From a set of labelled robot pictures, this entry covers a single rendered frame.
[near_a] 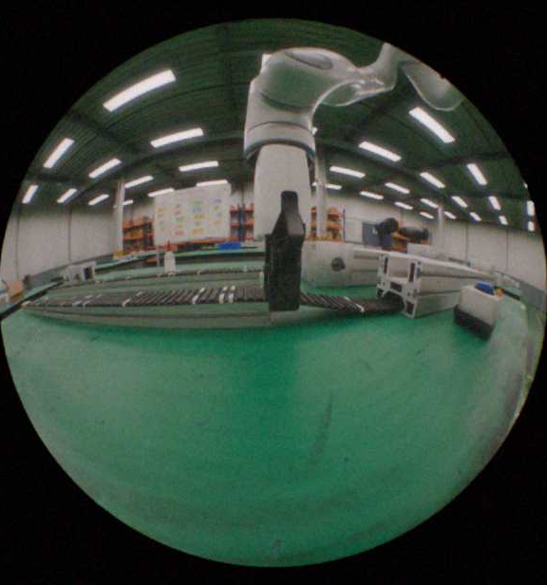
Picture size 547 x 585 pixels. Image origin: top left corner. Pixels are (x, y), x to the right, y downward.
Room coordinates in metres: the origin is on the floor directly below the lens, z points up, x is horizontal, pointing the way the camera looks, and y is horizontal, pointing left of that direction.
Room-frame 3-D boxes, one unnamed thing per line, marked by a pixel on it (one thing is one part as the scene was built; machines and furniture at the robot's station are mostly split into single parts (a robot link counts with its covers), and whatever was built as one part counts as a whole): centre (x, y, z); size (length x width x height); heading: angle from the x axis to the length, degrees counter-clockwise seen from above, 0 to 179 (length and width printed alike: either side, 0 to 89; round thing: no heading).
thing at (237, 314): (0.14, 0.48, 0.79); 0.96 x 0.04 x 0.03; 98
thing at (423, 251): (0.47, -0.56, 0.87); 0.16 x 0.11 x 0.07; 98
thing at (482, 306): (0.12, -0.33, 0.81); 0.10 x 0.08 x 0.06; 8
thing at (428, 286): (0.28, -0.59, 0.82); 0.80 x 0.10 x 0.09; 98
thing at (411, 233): (0.68, -0.65, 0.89); 0.20 x 0.08 x 0.22; 21
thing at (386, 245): (0.67, -0.46, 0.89); 0.20 x 0.08 x 0.22; 170
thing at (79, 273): (0.42, 0.82, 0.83); 0.11 x 0.10 x 0.10; 9
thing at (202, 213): (2.98, 1.49, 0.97); 1.50 x 0.50 x 1.95; 96
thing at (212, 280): (0.32, 0.51, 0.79); 0.96 x 0.04 x 0.03; 98
